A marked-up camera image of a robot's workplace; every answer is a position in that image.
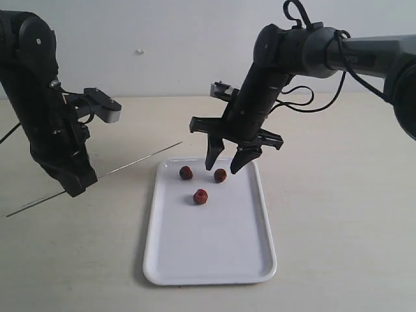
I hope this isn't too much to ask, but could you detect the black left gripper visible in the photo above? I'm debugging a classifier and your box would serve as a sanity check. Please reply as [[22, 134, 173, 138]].
[[30, 94, 98, 198]]

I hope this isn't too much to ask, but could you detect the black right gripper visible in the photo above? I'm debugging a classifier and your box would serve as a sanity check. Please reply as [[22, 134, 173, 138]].
[[190, 92, 283, 174]]

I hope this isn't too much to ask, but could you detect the red berry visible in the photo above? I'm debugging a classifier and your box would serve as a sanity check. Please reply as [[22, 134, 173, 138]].
[[179, 166, 193, 181], [214, 168, 227, 183], [193, 188, 208, 205]]

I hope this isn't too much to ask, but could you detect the thin metal skewer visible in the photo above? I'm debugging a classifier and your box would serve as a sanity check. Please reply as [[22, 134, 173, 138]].
[[2, 141, 183, 218]]

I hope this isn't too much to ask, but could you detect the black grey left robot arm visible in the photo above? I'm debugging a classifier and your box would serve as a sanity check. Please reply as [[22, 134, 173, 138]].
[[1, 10, 98, 197]]

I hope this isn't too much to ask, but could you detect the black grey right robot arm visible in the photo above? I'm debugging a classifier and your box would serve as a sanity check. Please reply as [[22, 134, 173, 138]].
[[190, 23, 415, 173]]

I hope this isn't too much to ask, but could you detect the white plastic tray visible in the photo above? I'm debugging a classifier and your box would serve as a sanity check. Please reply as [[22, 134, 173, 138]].
[[142, 158, 278, 286]]

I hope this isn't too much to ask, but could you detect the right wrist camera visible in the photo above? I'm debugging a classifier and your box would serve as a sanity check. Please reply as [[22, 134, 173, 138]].
[[209, 81, 240, 103]]

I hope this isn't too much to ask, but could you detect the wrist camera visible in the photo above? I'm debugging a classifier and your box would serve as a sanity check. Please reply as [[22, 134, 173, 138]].
[[65, 88, 122, 124], [209, 81, 240, 103]]

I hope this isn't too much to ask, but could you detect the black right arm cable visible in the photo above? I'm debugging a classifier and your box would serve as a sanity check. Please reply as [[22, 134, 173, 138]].
[[269, 0, 394, 114]]

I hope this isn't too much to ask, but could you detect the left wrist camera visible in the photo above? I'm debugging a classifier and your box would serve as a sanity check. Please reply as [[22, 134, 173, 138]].
[[65, 88, 122, 124]]

